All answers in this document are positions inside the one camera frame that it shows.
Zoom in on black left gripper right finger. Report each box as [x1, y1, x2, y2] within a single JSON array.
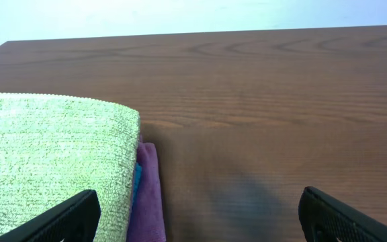
[[298, 186, 387, 242]]

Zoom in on light green cloth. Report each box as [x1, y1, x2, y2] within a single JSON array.
[[0, 93, 140, 241]]

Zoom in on folded blue cloth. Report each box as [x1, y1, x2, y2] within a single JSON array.
[[131, 163, 142, 208]]

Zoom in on folded purple cloth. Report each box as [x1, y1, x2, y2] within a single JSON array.
[[126, 140, 167, 242]]

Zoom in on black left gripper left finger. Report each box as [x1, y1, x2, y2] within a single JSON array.
[[0, 190, 101, 242]]

